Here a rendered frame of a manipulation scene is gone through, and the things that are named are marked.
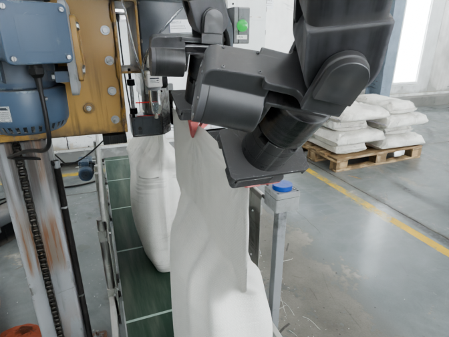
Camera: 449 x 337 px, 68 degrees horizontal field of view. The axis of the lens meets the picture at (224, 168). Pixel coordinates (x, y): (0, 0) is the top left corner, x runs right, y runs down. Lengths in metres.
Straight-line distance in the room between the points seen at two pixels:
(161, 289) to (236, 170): 1.01
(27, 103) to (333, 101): 0.55
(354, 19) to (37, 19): 0.50
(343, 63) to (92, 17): 0.71
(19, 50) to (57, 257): 0.67
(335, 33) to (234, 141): 0.19
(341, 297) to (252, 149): 1.64
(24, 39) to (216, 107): 0.40
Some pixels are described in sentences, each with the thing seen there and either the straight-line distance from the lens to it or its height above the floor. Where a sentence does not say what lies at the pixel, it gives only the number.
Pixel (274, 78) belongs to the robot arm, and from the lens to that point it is 0.29.
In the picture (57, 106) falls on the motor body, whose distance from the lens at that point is 0.72.
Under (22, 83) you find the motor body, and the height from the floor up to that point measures 1.18.
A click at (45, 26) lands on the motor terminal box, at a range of 0.64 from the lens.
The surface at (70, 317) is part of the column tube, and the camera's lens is 1.26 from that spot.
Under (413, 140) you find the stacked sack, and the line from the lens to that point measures 4.19.
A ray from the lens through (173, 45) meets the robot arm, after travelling 0.61.
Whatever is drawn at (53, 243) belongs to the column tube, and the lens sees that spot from 1.10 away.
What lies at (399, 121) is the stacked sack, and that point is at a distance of 3.95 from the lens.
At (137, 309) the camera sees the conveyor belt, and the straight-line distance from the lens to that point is 1.29.
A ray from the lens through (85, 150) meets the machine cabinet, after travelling 3.78.
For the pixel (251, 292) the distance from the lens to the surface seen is 0.65.
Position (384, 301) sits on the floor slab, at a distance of 2.02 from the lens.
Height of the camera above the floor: 1.25
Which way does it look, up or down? 21 degrees down
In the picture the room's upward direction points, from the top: straight up
